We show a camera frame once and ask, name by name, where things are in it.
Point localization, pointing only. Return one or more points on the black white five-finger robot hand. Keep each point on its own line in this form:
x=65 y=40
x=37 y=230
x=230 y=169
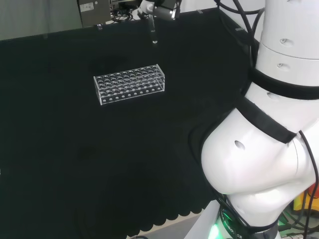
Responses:
x=165 y=11

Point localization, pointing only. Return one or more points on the clear glass test tube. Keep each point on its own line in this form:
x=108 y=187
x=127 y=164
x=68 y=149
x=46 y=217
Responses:
x=154 y=37

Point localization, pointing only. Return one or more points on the clear plastic test tube rack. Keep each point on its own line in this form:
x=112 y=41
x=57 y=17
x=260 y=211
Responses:
x=129 y=83

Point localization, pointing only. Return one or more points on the clear cloth clip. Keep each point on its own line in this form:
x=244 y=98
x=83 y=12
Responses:
x=240 y=29
x=199 y=11
x=99 y=27

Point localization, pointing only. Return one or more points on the grey metal cabinet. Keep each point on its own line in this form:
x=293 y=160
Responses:
x=94 y=12

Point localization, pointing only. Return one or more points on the black bench cloth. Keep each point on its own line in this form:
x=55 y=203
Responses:
x=99 y=149

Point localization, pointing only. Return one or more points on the yellow stop button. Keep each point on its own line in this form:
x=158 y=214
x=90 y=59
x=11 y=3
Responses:
x=302 y=203

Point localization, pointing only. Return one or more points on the white wrist camera shell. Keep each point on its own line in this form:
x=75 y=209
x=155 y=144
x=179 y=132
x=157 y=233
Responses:
x=145 y=7

